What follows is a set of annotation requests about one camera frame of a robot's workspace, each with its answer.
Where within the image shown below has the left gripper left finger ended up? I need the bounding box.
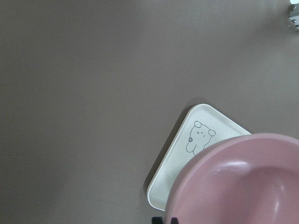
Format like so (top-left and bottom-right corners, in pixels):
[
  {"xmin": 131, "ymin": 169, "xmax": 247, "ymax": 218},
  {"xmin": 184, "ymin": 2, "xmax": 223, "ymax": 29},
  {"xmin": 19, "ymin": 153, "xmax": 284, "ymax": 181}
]
[{"xmin": 151, "ymin": 217, "xmax": 163, "ymax": 224}]

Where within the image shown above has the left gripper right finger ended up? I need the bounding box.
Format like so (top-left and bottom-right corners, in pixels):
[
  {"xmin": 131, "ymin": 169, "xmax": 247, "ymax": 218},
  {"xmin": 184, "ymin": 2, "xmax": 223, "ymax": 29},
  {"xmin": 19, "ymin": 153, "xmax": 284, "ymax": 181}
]
[{"xmin": 171, "ymin": 217, "xmax": 178, "ymax": 224}]

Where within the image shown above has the small pink bowl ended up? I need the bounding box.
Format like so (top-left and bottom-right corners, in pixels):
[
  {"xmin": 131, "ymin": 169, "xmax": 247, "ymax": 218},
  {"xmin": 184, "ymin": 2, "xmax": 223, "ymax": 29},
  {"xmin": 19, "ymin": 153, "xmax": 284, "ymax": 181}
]
[{"xmin": 164, "ymin": 133, "xmax": 299, "ymax": 224}]

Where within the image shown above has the cream rabbit tray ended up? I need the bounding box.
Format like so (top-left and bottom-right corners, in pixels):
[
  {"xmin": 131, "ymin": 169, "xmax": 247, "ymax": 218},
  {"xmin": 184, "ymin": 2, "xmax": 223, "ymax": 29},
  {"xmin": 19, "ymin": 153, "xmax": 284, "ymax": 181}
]
[{"xmin": 147, "ymin": 104, "xmax": 250, "ymax": 211}]

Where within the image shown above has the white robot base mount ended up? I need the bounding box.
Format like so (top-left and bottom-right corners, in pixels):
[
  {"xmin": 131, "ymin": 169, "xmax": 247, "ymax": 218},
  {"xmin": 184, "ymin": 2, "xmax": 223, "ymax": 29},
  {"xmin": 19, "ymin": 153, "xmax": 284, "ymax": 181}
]
[{"xmin": 288, "ymin": 0, "xmax": 299, "ymax": 30}]

